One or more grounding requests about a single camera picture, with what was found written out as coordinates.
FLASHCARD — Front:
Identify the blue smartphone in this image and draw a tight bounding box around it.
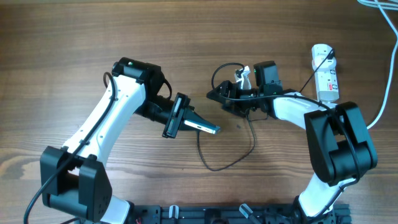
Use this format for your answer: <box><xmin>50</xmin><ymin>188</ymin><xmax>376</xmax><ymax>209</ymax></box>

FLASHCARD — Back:
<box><xmin>184</xmin><ymin>119</ymin><xmax>221</xmax><ymax>134</ymax></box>

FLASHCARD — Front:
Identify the black charger cable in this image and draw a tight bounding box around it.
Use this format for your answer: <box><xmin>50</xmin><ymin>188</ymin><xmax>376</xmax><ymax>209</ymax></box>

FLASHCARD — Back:
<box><xmin>196</xmin><ymin>48</ymin><xmax>336</xmax><ymax>172</ymax></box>

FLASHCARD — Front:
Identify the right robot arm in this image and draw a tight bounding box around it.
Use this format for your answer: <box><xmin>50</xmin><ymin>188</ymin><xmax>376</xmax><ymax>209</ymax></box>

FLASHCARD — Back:
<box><xmin>206</xmin><ymin>61</ymin><xmax>378</xmax><ymax>223</ymax></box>

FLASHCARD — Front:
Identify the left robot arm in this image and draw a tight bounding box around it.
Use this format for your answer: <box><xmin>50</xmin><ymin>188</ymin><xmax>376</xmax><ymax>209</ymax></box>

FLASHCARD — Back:
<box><xmin>23</xmin><ymin>57</ymin><xmax>220</xmax><ymax>223</ymax></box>

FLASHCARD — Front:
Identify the white charger adapter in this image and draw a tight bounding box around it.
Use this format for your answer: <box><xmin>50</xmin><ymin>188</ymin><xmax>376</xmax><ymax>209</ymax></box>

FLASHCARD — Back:
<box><xmin>312</xmin><ymin>49</ymin><xmax>336</xmax><ymax>72</ymax></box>

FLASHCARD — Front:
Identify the white power strip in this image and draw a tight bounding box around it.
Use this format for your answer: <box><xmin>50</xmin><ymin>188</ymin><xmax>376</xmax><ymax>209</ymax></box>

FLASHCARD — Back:
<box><xmin>312</xmin><ymin>44</ymin><xmax>340</xmax><ymax>103</ymax></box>

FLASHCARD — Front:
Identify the black mounting rail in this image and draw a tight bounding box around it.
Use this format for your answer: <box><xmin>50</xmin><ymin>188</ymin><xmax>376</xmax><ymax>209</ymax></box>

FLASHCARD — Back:
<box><xmin>73</xmin><ymin>203</ymin><xmax>352</xmax><ymax>224</ymax></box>

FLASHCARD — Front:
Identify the white power strip cord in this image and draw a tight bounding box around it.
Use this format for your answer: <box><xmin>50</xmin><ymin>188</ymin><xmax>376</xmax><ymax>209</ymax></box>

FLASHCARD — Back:
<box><xmin>357</xmin><ymin>0</ymin><xmax>398</xmax><ymax>130</ymax></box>

